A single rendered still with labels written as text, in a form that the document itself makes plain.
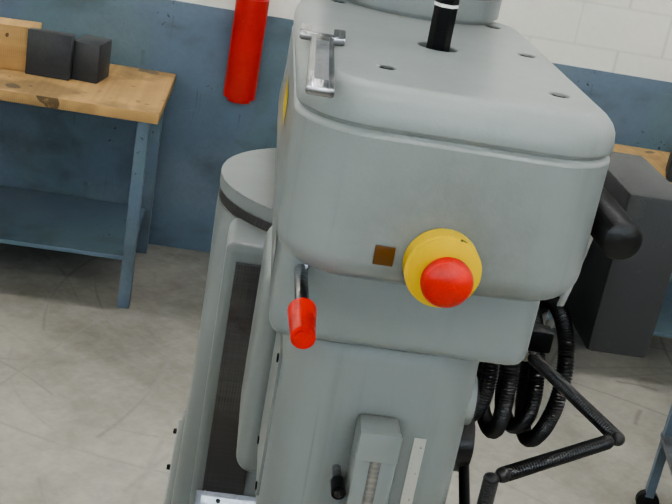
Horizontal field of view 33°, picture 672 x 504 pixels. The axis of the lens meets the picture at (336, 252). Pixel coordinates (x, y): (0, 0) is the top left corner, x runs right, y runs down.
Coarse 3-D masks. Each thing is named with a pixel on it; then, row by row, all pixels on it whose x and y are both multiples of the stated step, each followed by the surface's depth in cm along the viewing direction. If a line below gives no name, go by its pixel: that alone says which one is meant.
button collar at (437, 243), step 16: (416, 240) 87; (432, 240) 85; (448, 240) 85; (464, 240) 86; (416, 256) 86; (432, 256) 86; (448, 256) 86; (464, 256) 86; (416, 272) 86; (480, 272) 87; (416, 288) 87
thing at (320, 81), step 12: (300, 36) 96; (312, 36) 94; (324, 36) 95; (336, 36) 96; (312, 48) 89; (324, 48) 90; (312, 60) 85; (324, 60) 85; (312, 72) 81; (324, 72) 81; (312, 84) 77; (324, 84) 78; (324, 96) 77
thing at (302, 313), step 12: (300, 264) 98; (300, 276) 95; (300, 288) 93; (300, 300) 89; (288, 312) 89; (300, 312) 87; (312, 312) 88; (300, 324) 85; (312, 324) 86; (300, 336) 85; (312, 336) 85; (300, 348) 86
